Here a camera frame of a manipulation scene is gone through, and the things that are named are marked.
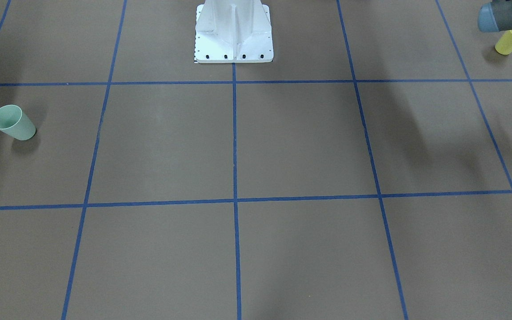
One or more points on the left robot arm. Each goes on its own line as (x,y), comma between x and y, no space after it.
(496,16)

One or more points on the green plastic cup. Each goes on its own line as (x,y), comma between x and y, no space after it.
(14,122)

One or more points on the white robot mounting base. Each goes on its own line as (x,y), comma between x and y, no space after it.
(232,32)

